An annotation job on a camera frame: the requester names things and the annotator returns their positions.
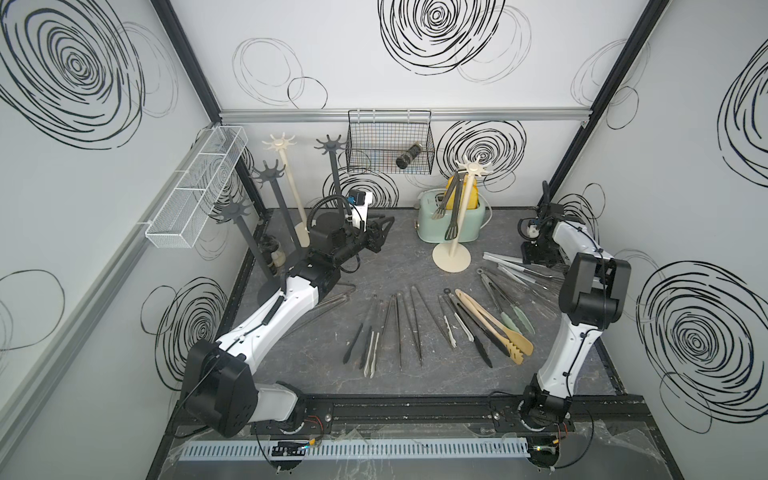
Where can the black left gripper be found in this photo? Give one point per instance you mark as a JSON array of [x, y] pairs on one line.
[[374, 241]]

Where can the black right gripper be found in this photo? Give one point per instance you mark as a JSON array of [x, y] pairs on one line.
[[528, 254]]

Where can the black slotted spatula tongs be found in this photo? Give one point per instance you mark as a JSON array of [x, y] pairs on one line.
[[452, 229]]

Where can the white handled slotted steel tongs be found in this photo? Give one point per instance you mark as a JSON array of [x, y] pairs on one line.
[[525, 274]]

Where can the dark grey rack stand back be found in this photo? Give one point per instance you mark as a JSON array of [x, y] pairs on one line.
[[333, 168]]

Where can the dark grey rack stand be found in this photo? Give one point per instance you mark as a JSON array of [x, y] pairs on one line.
[[235, 212], [333, 168], [271, 174]]

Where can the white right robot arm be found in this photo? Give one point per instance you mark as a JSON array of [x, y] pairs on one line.
[[591, 298]]

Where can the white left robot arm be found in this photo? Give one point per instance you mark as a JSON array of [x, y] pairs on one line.
[[218, 387]]

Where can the slim black tongs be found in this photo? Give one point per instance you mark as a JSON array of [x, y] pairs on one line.
[[417, 311]]

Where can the tall cream utensil rack stand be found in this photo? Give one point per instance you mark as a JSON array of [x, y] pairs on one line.
[[281, 145]]

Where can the small steel tongs white tip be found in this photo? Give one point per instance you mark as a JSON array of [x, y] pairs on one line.
[[453, 322]]

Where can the green ringed steel tongs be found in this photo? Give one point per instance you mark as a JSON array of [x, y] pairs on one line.
[[511, 315]]

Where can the black nylon tongs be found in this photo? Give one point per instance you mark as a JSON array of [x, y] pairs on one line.
[[464, 319]]

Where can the wooden bamboo tongs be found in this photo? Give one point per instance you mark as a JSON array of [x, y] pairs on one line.
[[515, 345]]

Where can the black pepper grinder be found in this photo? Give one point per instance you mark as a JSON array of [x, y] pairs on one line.
[[404, 160]]

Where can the yellow sponge toast slice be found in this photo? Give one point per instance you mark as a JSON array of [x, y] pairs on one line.
[[448, 197]]

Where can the dark grey rack stand middle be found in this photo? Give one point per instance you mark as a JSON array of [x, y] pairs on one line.
[[271, 174]]

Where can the small glass jar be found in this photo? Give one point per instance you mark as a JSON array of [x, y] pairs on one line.
[[273, 253]]

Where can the dark grey rack stand front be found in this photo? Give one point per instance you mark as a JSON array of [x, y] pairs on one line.
[[235, 212]]

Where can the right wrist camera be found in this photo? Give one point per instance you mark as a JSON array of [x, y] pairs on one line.
[[528, 229]]

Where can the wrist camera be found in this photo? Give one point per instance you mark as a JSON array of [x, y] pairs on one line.
[[528, 229], [359, 201]]

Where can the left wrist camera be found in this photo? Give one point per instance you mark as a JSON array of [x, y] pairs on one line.
[[359, 201]]

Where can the steel wire tongs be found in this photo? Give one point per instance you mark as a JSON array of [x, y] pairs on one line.
[[323, 308]]

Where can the black wire wall basket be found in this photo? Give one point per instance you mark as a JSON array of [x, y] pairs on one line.
[[375, 138]]

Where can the clear handled steel tongs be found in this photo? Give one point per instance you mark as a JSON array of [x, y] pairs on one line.
[[535, 302]]

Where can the white wire wall basket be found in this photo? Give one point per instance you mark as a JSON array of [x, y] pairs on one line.
[[184, 213]]

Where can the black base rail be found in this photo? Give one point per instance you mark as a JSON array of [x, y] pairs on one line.
[[501, 412]]

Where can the grey cable duct strip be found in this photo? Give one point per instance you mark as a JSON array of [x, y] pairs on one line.
[[356, 449]]

